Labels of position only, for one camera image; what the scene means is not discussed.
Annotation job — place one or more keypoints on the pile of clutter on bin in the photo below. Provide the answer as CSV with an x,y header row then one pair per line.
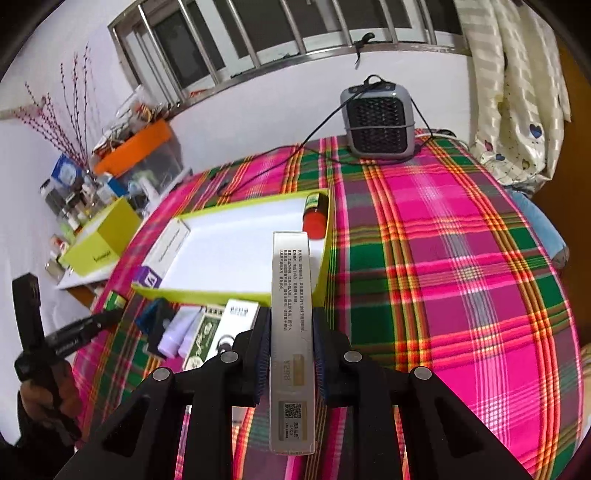
x,y
134,115

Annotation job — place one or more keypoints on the window with steel grille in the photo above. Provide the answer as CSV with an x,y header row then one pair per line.
x,y
194,37

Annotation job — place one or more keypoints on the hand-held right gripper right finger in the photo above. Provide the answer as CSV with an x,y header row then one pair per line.
x,y
318,364

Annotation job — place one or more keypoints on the grey space heater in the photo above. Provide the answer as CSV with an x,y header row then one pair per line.
x,y
376,120

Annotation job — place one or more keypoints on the dark green printed box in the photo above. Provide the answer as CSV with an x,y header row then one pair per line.
x,y
205,334

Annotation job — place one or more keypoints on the lavender cream tube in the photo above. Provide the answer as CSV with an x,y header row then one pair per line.
x,y
170,342
188,347

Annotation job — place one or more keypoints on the blue and white box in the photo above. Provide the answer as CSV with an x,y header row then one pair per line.
x,y
64,171

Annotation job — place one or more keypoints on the cream patterned curtain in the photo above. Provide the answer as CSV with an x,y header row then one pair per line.
x,y
508,92

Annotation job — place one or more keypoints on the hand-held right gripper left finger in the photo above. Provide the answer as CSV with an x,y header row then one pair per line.
x,y
263,355

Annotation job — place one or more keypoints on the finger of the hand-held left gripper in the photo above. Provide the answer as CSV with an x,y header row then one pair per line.
x,y
101,321

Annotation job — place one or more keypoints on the dried pink flower branches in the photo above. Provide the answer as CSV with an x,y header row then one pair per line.
x,y
79,152

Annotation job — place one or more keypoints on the black tie on grille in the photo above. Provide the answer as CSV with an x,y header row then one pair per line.
x,y
362,42

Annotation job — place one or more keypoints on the white box with purple end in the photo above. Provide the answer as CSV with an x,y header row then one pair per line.
x,y
166,251

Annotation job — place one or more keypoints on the yellow-green cardboard tray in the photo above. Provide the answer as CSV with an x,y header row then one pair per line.
x,y
231,240

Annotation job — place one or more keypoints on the long silver white box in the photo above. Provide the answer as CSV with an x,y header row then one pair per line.
x,y
293,323

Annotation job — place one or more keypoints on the yellow-green cardboard box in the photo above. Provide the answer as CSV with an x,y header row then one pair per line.
x,y
101,240

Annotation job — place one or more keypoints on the clear bin with orange lid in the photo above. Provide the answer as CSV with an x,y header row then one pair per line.
x,y
134,143

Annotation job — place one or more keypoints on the white box with clip print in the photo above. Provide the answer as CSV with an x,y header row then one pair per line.
x,y
242,310

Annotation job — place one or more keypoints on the person's left hand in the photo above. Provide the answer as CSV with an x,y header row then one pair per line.
x,y
30,401

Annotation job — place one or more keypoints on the cluster of jars and bottles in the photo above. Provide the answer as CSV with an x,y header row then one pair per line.
x,y
74,203

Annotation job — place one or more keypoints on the white shelf board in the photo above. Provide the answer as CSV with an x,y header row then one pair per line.
x,y
78,279

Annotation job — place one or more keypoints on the small blue plastic sharpener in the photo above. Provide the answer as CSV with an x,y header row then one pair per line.
x,y
152,318

